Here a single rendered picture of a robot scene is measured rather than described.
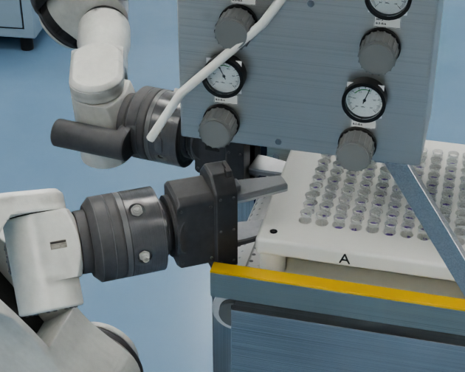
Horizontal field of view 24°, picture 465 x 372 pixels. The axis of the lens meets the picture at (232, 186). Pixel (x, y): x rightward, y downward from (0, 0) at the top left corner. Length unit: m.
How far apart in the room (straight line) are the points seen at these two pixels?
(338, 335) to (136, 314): 1.44
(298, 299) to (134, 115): 0.31
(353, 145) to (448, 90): 2.61
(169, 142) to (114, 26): 0.26
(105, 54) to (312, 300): 0.43
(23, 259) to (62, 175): 1.99
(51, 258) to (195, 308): 1.49
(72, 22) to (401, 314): 0.67
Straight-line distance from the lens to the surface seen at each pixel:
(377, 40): 0.88
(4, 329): 1.40
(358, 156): 0.93
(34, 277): 1.06
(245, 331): 1.14
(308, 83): 0.93
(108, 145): 1.26
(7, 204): 1.04
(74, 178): 3.03
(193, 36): 0.94
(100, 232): 1.06
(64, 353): 1.42
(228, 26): 0.90
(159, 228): 1.07
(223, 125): 0.94
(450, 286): 1.13
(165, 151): 1.26
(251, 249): 1.20
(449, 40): 3.87
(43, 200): 1.07
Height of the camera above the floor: 1.60
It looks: 33 degrees down
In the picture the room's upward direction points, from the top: straight up
